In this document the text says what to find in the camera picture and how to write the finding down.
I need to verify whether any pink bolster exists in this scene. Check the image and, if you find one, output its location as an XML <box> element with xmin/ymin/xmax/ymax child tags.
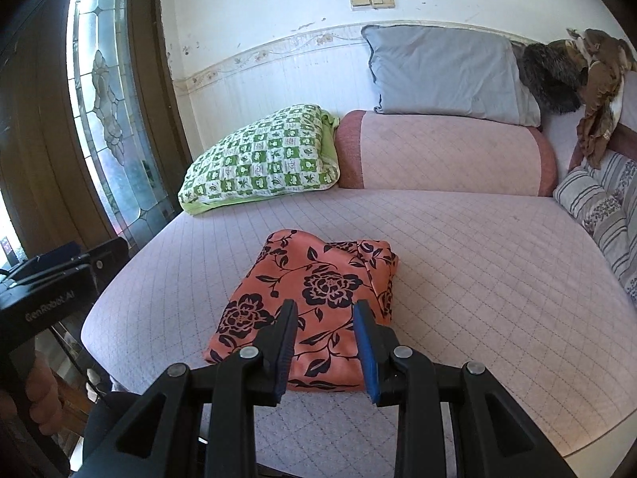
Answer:
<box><xmin>333</xmin><ymin>110</ymin><xmax>558</xmax><ymax>197</ymax></box>

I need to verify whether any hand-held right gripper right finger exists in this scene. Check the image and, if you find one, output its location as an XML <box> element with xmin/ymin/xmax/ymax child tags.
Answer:
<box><xmin>352</xmin><ymin>300</ymin><xmax>578</xmax><ymax>478</ymax></box>

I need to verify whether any green checked pillow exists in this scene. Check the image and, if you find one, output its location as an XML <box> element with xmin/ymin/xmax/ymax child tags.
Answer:
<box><xmin>178</xmin><ymin>104</ymin><xmax>342</xmax><ymax>216</ymax></box>

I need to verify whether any blue-grey pillow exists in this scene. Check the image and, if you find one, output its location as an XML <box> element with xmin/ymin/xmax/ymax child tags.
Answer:
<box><xmin>361</xmin><ymin>23</ymin><xmax>542</xmax><ymax>127</ymax></box>

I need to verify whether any person's left hand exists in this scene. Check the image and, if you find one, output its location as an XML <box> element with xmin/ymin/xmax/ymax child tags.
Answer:
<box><xmin>0</xmin><ymin>353</ymin><xmax>63</xmax><ymax>429</ymax></box>

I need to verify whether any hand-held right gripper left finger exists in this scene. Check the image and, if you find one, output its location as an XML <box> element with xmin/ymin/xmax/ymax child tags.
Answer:
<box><xmin>82</xmin><ymin>300</ymin><xmax>299</xmax><ymax>478</ymax></box>

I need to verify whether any dark furry cushion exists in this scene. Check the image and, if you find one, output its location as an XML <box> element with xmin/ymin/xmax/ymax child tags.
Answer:
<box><xmin>515</xmin><ymin>40</ymin><xmax>590</xmax><ymax>114</ymax></box>

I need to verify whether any stained glass side window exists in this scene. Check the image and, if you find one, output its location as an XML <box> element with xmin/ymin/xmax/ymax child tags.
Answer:
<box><xmin>0</xmin><ymin>194</ymin><xmax>25</xmax><ymax>266</ymax></box>

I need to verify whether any dark wooden door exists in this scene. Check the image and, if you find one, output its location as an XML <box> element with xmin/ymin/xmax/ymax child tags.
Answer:
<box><xmin>0</xmin><ymin>0</ymin><xmax>117</xmax><ymax>270</ymax></box>

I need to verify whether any orange floral shirt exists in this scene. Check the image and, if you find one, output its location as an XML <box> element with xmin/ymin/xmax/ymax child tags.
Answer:
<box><xmin>203</xmin><ymin>229</ymin><xmax>400</xmax><ymax>393</ymax></box>

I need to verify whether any brown cloth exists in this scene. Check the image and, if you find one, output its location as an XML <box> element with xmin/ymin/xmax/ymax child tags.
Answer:
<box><xmin>565</xmin><ymin>28</ymin><xmax>637</xmax><ymax>170</ymax></box>

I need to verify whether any striped floral pillow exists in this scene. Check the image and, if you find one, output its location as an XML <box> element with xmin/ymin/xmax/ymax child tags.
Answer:
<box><xmin>552</xmin><ymin>152</ymin><xmax>637</xmax><ymax>304</ymax></box>

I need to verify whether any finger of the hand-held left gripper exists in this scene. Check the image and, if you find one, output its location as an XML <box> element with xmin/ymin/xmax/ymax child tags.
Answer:
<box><xmin>80</xmin><ymin>238</ymin><xmax>129</xmax><ymax>287</ymax></box>
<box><xmin>7</xmin><ymin>241</ymin><xmax>85</xmax><ymax>280</ymax></box>

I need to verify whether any arched stained glass window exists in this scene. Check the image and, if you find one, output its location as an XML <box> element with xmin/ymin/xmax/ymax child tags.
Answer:
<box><xmin>67</xmin><ymin>0</ymin><xmax>175</xmax><ymax>240</ymax></box>

